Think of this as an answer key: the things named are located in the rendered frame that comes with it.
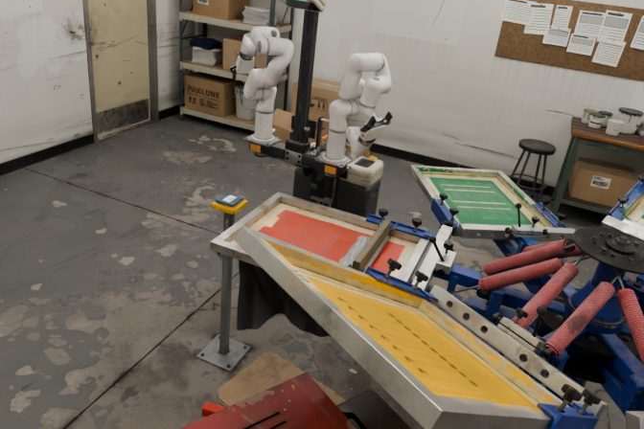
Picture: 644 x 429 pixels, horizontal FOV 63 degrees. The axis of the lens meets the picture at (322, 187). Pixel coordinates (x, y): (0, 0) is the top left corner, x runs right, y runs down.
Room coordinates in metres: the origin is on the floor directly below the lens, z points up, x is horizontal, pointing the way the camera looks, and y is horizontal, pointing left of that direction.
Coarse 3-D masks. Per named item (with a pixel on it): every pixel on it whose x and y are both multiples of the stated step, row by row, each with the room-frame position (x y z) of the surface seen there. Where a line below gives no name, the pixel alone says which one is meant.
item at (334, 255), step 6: (264, 228) 2.06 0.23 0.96; (264, 234) 2.01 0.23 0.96; (270, 234) 2.01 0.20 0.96; (276, 234) 2.02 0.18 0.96; (282, 234) 2.02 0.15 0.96; (330, 252) 1.92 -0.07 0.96; (336, 252) 1.92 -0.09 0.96; (342, 252) 1.93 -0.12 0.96; (330, 258) 1.87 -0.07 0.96; (336, 258) 1.88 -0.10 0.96; (372, 264) 1.86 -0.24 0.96; (378, 264) 1.86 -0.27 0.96; (384, 270) 1.83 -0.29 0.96
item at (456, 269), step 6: (450, 270) 1.75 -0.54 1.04; (456, 270) 1.75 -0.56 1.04; (462, 270) 1.76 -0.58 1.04; (468, 270) 1.76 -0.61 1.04; (438, 276) 1.76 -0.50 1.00; (444, 276) 1.75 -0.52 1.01; (456, 276) 1.73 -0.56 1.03; (462, 276) 1.73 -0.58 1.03; (468, 276) 1.72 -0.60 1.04; (474, 276) 1.73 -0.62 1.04; (480, 276) 1.73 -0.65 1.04; (462, 282) 1.73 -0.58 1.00; (468, 282) 1.72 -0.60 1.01; (474, 282) 1.71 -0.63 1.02; (474, 288) 1.71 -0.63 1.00
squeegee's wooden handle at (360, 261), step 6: (384, 222) 2.05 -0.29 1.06; (390, 222) 2.07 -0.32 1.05; (384, 228) 2.00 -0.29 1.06; (378, 234) 1.94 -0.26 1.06; (384, 234) 2.00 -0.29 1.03; (372, 240) 1.87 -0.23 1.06; (378, 240) 1.90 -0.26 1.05; (366, 246) 1.82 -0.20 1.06; (372, 246) 1.83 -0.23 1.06; (378, 246) 1.92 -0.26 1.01; (360, 252) 1.77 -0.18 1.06; (366, 252) 1.78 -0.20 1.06; (372, 252) 1.84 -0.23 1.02; (360, 258) 1.73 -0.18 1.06; (366, 258) 1.77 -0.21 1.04; (354, 264) 1.70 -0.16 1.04; (360, 264) 1.71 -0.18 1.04; (366, 264) 1.79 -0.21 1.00; (360, 270) 1.72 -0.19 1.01
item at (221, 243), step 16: (256, 208) 2.17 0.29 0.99; (272, 208) 2.25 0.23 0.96; (304, 208) 2.28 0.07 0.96; (320, 208) 2.25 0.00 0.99; (240, 224) 2.00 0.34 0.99; (368, 224) 2.16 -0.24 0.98; (224, 240) 1.87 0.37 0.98; (416, 240) 2.08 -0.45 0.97; (240, 256) 1.78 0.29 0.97; (416, 256) 1.91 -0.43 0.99
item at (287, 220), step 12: (288, 216) 2.19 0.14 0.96; (300, 216) 2.21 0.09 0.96; (276, 228) 2.07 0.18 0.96; (288, 228) 2.08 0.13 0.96; (336, 228) 2.14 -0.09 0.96; (336, 240) 2.02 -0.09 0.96; (348, 240) 2.03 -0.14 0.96; (384, 252) 1.97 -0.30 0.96; (396, 252) 1.98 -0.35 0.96; (384, 264) 1.87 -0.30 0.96
